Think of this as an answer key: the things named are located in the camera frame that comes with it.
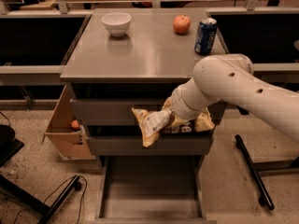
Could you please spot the brown chip bag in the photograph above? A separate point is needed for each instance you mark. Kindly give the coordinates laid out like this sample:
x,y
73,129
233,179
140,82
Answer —
x,y
154,123

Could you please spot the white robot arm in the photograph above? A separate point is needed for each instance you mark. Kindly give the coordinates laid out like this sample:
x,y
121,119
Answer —
x,y
229,78

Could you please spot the middle grey drawer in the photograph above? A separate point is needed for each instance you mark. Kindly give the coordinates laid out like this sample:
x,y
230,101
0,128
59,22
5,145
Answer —
x,y
165,145

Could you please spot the grey drawer cabinet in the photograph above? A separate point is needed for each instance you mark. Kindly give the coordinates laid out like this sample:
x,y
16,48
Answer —
x,y
148,62

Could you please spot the open bottom grey drawer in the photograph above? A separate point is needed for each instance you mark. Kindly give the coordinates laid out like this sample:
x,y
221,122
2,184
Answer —
x,y
150,190

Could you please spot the top grey drawer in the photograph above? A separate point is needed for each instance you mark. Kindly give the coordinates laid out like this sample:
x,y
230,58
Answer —
x,y
111,111

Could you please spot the red apple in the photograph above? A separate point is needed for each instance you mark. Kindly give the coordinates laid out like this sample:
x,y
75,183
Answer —
x,y
181,24

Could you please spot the blue soda can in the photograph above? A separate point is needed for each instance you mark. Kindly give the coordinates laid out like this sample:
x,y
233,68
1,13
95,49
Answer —
x,y
205,36

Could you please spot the white ceramic bowl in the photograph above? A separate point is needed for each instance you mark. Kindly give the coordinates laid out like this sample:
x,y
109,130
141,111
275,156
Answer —
x,y
117,23

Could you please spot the orange fruit in box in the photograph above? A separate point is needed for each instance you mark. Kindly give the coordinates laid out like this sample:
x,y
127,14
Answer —
x,y
75,125

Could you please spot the cardboard box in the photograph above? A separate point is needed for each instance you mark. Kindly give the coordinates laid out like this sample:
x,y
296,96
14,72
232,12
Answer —
x,y
70,144

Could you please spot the black stand leg right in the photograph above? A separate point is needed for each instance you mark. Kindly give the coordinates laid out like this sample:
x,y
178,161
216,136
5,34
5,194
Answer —
x,y
265,199

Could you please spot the black round object left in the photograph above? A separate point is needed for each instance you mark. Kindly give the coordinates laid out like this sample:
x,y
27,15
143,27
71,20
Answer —
x,y
7,135

